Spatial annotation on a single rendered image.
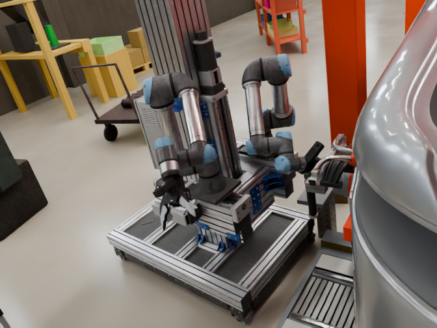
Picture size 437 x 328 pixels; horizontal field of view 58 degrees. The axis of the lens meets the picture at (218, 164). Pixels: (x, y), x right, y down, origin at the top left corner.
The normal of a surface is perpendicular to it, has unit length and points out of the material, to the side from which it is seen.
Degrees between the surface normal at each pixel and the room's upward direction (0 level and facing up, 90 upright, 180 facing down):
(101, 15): 90
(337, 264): 0
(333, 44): 90
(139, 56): 90
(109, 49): 90
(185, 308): 0
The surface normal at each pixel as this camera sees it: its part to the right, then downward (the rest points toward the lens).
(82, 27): 0.76, 0.18
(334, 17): -0.54, 0.49
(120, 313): -0.19, -0.86
